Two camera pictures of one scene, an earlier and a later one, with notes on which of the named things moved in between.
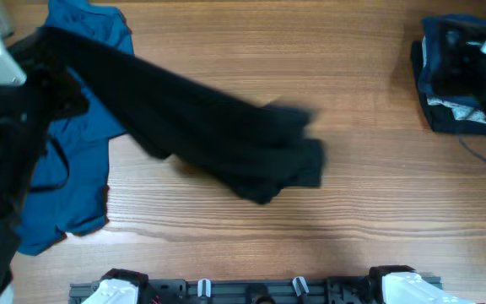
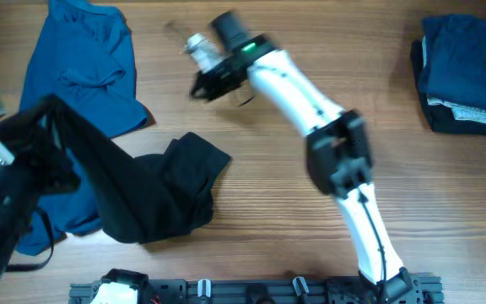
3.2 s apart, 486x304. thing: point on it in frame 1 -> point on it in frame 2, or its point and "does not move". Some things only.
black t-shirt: (261, 150) -> (138, 198)
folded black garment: (442, 119) does not move
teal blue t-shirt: (69, 194) does not move
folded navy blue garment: (452, 65) does not move
